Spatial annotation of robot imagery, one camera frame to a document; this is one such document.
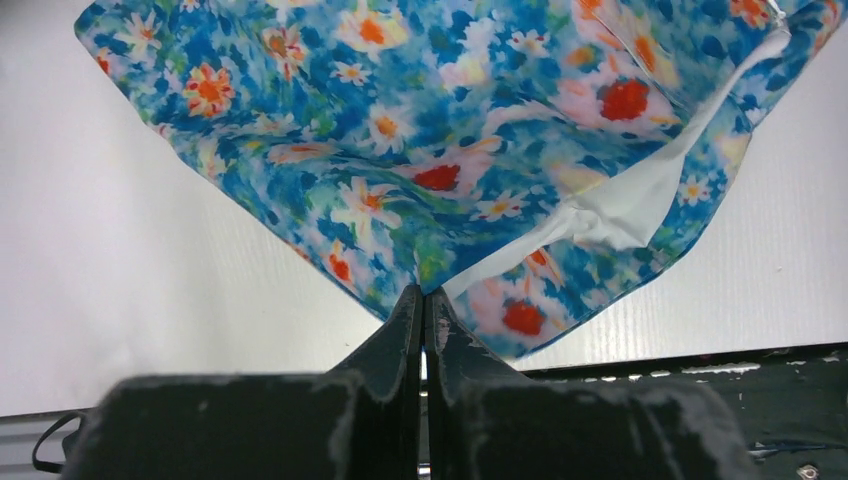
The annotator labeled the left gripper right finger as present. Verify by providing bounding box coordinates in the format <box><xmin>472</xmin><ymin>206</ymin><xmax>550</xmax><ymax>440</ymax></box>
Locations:
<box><xmin>423</xmin><ymin>291</ymin><xmax>758</xmax><ymax>479</ymax></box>

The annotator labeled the blue floral skirt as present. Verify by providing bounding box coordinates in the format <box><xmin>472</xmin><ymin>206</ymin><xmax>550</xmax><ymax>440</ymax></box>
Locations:
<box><xmin>74</xmin><ymin>1</ymin><xmax>847</xmax><ymax>358</ymax></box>

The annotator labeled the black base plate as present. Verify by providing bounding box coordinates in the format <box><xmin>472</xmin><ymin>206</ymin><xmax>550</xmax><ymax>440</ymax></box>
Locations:
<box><xmin>526</xmin><ymin>343</ymin><xmax>847</xmax><ymax>479</ymax></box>

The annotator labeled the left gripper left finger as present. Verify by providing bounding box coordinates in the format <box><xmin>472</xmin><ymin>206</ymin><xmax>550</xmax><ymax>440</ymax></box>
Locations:
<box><xmin>62</xmin><ymin>286</ymin><xmax>423</xmax><ymax>479</ymax></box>

